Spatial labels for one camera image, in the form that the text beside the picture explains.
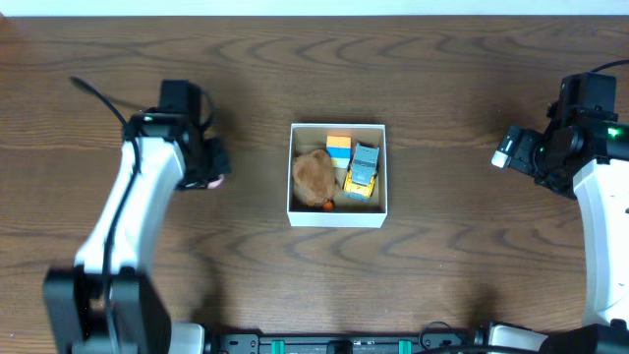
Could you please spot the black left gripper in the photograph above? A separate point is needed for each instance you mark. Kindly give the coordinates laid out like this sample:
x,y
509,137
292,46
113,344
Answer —
x,y
211,160

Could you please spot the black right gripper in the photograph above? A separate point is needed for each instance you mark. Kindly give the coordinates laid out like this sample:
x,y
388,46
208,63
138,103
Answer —
x,y
522,157

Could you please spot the white pink duck toy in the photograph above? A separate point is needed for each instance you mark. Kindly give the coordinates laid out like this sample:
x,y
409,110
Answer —
x,y
216,183

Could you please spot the brown plush toy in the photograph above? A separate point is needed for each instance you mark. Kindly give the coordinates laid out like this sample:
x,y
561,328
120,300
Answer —
x,y
314,179

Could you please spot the colourful puzzle cube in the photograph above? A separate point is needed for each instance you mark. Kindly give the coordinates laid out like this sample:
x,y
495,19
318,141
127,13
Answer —
x,y
339,149

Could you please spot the yellow grey toy truck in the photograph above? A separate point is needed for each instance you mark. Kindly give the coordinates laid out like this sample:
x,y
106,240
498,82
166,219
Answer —
x,y
360,178

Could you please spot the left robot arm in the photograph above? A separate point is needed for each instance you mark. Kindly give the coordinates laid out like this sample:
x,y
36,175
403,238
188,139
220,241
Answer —
x,y
106,302

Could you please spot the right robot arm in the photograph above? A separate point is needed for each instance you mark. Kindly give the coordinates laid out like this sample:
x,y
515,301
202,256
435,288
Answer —
x,y
581,155

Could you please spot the white cardboard box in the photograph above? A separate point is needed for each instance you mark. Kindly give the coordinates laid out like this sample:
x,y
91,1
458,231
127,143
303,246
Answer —
x,y
347,212

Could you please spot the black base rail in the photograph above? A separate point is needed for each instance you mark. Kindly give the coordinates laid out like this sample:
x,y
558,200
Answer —
x,y
436,337

